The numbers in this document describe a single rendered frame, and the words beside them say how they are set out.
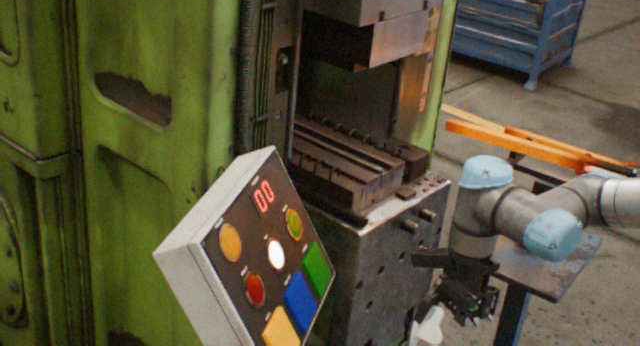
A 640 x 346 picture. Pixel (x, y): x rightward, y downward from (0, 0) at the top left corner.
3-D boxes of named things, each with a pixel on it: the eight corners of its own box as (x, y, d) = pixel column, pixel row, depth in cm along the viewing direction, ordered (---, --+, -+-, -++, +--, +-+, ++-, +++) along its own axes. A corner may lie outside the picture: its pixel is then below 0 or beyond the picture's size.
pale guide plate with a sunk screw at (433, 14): (433, 50, 193) (444, -15, 185) (414, 57, 187) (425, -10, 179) (427, 48, 194) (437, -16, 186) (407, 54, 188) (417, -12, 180)
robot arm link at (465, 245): (441, 218, 117) (479, 207, 122) (437, 242, 120) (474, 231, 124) (474, 242, 112) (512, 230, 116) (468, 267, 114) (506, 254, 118)
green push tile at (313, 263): (332, 274, 135) (316, 240, 133) (321, 298, 129) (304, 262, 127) (323, 276, 136) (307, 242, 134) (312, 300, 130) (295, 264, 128)
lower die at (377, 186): (400, 188, 180) (405, 158, 177) (350, 217, 166) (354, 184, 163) (276, 131, 204) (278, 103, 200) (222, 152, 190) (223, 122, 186)
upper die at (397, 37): (422, 50, 164) (429, 8, 160) (369, 68, 150) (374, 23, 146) (284, 5, 187) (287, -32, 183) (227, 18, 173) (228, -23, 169)
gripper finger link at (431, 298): (414, 322, 121) (445, 279, 121) (408, 317, 122) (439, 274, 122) (429, 329, 125) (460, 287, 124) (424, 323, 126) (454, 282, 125)
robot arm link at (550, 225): (603, 205, 107) (540, 173, 114) (559, 227, 100) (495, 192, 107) (589, 250, 110) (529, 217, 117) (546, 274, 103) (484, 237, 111)
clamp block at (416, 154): (427, 173, 189) (431, 151, 186) (408, 184, 183) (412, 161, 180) (389, 157, 196) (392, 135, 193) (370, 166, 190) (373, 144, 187)
